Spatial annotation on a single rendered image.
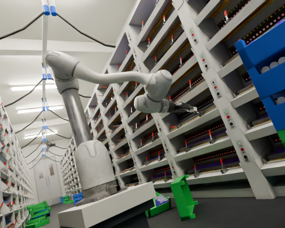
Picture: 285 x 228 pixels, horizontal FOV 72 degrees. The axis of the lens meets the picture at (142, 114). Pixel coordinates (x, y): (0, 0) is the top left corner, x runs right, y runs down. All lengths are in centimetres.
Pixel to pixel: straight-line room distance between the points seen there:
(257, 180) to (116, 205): 77
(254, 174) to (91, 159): 85
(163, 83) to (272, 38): 61
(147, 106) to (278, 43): 76
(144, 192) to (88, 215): 25
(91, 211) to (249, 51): 69
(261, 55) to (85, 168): 77
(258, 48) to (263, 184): 84
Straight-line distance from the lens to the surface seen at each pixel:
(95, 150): 96
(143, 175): 234
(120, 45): 243
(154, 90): 106
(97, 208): 80
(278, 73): 54
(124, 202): 84
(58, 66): 123
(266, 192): 126
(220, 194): 153
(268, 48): 55
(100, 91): 328
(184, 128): 153
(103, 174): 94
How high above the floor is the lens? 33
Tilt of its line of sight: 15 degrees up
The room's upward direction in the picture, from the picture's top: 17 degrees counter-clockwise
